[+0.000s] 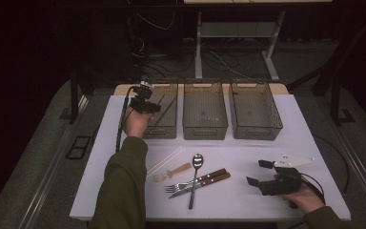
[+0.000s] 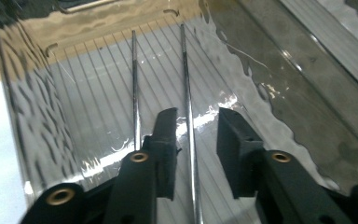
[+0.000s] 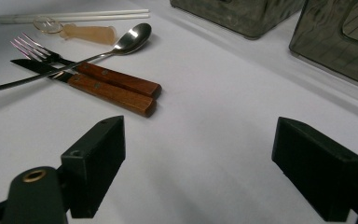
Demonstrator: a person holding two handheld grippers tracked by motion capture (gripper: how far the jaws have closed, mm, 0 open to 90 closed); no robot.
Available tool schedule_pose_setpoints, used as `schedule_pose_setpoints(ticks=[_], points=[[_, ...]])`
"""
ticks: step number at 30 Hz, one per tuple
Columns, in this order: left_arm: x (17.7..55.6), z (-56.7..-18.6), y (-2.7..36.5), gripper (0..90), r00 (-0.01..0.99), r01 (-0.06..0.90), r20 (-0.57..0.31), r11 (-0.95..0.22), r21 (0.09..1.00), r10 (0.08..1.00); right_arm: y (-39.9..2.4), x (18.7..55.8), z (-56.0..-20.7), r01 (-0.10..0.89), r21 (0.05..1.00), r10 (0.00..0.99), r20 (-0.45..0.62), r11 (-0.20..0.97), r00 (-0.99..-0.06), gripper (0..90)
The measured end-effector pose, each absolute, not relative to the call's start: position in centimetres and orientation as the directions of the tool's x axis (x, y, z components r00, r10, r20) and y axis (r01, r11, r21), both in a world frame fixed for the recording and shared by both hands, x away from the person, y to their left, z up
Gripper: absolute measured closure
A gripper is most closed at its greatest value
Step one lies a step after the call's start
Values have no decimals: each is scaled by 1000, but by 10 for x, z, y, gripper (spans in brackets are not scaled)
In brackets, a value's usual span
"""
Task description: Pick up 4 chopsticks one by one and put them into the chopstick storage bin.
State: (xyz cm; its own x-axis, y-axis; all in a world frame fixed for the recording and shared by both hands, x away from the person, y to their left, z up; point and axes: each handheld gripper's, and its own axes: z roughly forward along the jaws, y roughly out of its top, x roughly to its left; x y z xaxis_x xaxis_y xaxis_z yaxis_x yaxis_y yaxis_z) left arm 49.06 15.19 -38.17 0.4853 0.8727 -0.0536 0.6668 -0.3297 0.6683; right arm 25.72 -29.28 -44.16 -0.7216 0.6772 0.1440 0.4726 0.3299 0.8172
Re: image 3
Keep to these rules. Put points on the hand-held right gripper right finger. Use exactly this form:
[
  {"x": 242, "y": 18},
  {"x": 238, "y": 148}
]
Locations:
[{"x": 317, "y": 169}]

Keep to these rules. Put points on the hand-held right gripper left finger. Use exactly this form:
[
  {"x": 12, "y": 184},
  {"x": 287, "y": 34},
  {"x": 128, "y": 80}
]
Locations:
[{"x": 93, "y": 165}]

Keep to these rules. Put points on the clear grey plastic bin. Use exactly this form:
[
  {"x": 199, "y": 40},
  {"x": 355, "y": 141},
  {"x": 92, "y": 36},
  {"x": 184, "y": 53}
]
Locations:
[
  {"x": 329, "y": 46},
  {"x": 239, "y": 17}
]

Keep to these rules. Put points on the metal spoon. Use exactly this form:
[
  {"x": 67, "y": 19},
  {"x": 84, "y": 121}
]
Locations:
[{"x": 132, "y": 37}]

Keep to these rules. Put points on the white chopstick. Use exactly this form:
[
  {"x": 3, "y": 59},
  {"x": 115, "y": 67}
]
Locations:
[{"x": 84, "y": 18}]

